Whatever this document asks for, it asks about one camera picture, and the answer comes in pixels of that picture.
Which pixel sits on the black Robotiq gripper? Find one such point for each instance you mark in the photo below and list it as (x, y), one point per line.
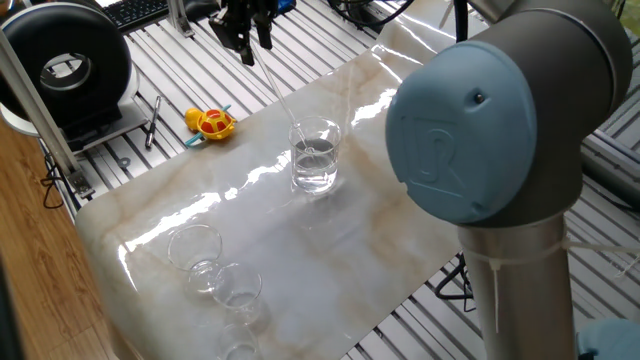
(247, 7)

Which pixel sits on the clear glass stirring rod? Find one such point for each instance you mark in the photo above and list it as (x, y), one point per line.
(281, 97)

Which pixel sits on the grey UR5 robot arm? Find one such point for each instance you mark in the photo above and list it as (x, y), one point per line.
(500, 125)

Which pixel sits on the glass beaker with water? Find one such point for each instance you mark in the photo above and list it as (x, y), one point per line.
(315, 170)

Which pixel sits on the large empty glass beaker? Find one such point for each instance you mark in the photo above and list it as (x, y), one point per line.
(200, 280)

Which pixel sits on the medium empty glass beaker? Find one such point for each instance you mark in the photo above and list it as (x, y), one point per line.
(237, 300)

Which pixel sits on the blue plastic object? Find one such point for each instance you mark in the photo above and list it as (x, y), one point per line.
(285, 5)

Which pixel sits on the black computer mouse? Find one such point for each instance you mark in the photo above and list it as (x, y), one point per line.
(200, 9)

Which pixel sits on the yellow orange toy turtle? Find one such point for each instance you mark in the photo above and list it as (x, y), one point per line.
(215, 125)

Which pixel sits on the black keyboard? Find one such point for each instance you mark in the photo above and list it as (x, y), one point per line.
(135, 12)

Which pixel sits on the black pen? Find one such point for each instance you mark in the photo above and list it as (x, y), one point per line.
(152, 122)

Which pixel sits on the small metal washer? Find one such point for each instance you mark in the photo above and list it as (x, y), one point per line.
(120, 162)

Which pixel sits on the marble pattern board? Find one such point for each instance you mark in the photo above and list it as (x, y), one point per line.
(325, 250)

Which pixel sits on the clear plastic cup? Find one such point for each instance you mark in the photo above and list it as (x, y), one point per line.
(239, 347)

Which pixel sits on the white zip tie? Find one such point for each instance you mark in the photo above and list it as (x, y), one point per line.
(495, 290)

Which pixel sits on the aluminium frame post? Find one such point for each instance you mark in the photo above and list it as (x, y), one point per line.
(179, 20)
(35, 110)

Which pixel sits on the white device base plate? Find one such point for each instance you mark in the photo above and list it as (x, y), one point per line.
(127, 120)

